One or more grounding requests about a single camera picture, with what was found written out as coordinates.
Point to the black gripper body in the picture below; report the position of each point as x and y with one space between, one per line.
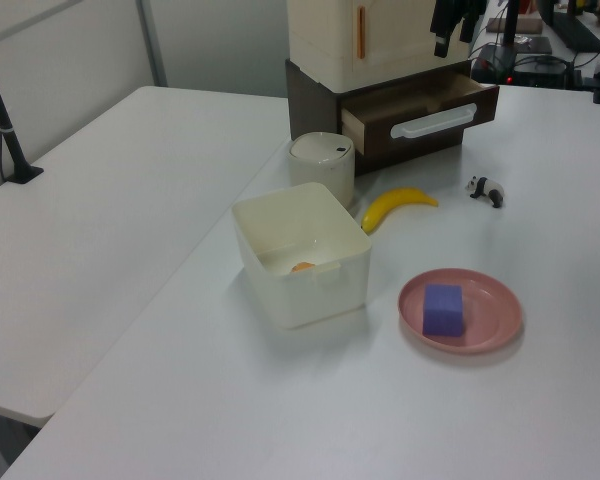
455 7

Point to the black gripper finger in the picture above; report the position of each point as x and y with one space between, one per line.
467 30
442 40

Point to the black and white panda toy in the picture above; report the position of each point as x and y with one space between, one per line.
492 190

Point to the dark brown wooden drawer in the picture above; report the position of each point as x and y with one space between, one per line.
380 132

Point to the yellow toy banana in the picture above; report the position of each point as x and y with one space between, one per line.
395 200

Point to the brown flat box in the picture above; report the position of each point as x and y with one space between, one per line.
527 25

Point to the black flat stand base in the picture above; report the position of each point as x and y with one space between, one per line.
530 45

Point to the black box with red light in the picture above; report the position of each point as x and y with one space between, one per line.
540 72

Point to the cream plastic storage box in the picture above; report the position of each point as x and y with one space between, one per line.
320 30

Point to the dark brown wooden cabinet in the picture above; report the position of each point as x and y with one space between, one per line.
310 105

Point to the small cream lidded trash can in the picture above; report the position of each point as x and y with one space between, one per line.
325 175

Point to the small orange object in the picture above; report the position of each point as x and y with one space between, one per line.
302 267

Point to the purple foam cube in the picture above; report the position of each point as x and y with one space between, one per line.
442 310

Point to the pink plastic plate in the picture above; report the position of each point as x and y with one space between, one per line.
495 310

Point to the open cream plastic bin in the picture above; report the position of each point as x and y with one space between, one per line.
305 300

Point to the black upright stand post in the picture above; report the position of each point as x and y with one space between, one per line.
511 22

